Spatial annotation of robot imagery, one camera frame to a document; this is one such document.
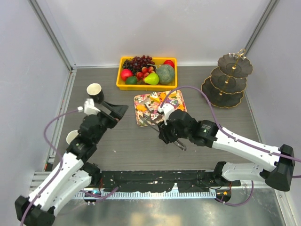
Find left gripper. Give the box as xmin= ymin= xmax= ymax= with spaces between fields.
xmin=92 ymin=101 xmax=127 ymax=144

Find yellow plastic fruit bin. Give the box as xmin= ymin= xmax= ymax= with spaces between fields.
xmin=116 ymin=56 xmax=178 ymax=91

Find metal serving tongs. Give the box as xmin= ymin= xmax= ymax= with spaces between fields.
xmin=138 ymin=113 xmax=188 ymax=152

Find floral serving tray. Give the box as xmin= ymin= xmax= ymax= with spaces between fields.
xmin=134 ymin=90 xmax=187 ymax=127

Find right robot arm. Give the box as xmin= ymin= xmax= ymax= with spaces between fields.
xmin=158 ymin=108 xmax=295 ymax=192

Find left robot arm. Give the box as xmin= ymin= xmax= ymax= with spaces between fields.
xmin=15 ymin=98 xmax=128 ymax=226

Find chocolate cake slice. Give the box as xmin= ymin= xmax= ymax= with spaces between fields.
xmin=150 ymin=113 xmax=163 ymax=123

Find orange fish cookie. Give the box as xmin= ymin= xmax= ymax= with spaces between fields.
xmin=136 ymin=105 xmax=147 ymax=112

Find black paper cup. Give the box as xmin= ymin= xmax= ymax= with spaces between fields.
xmin=87 ymin=83 xmax=104 ymax=104

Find green lime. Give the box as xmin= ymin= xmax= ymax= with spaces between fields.
xmin=125 ymin=76 xmax=138 ymax=85

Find red apple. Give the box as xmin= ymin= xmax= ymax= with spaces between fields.
xmin=120 ymin=69 xmax=133 ymax=81

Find white paper cup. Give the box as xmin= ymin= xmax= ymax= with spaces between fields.
xmin=66 ymin=130 xmax=79 ymax=145

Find green pear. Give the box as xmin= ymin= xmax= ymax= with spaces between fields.
xmin=143 ymin=73 xmax=159 ymax=85

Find red cherries cluster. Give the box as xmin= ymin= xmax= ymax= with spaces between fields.
xmin=136 ymin=66 xmax=156 ymax=81

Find green melon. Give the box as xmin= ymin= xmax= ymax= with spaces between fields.
xmin=156 ymin=65 xmax=175 ymax=85

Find dark red grape bunch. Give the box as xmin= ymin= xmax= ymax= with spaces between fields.
xmin=122 ymin=55 xmax=155 ymax=73

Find three-tier black cake stand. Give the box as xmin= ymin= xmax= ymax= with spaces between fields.
xmin=201 ymin=49 xmax=253 ymax=109

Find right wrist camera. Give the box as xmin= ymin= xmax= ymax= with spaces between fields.
xmin=157 ymin=103 xmax=175 ymax=125

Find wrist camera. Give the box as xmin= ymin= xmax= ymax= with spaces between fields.
xmin=157 ymin=103 xmax=175 ymax=125
xmin=77 ymin=98 xmax=101 ymax=115

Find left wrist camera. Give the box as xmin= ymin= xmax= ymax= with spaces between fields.
xmin=77 ymin=98 xmax=101 ymax=115

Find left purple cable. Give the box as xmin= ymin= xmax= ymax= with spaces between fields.
xmin=20 ymin=108 xmax=84 ymax=226

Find purple cable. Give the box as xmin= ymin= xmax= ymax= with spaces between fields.
xmin=20 ymin=108 xmax=84 ymax=226
xmin=159 ymin=85 xmax=301 ymax=207

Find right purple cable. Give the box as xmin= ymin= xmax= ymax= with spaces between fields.
xmin=159 ymin=85 xmax=301 ymax=207

